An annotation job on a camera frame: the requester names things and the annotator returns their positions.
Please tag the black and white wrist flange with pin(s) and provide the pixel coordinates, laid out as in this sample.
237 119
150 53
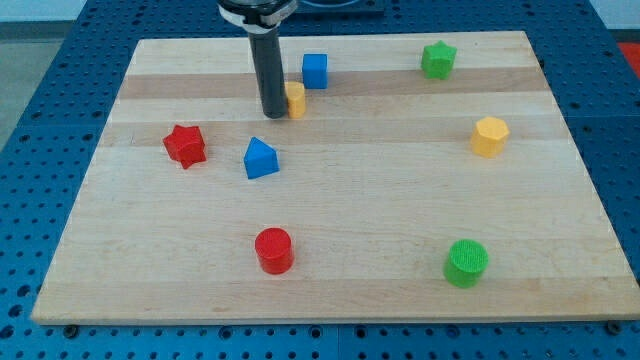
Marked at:
256 16

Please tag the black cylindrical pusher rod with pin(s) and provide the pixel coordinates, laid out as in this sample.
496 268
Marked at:
266 54

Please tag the yellow heart block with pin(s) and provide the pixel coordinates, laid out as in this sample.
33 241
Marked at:
296 99

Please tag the blue triangle block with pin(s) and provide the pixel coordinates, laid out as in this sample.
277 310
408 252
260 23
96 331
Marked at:
260 159

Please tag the blue cube block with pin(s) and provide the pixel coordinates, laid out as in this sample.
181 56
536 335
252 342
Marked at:
315 71

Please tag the red star block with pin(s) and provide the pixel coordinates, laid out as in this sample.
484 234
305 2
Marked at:
185 145

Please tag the green star block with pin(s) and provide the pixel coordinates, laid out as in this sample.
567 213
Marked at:
438 60

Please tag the red cylinder block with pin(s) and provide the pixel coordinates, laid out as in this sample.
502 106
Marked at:
274 250

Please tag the wooden board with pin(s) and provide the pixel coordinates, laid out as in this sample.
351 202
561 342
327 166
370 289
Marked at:
377 180

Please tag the yellow hexagon block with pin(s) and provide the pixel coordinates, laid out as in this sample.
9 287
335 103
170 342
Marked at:
489 137

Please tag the green cylinder block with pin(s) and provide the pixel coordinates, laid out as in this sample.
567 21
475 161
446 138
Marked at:
466 262

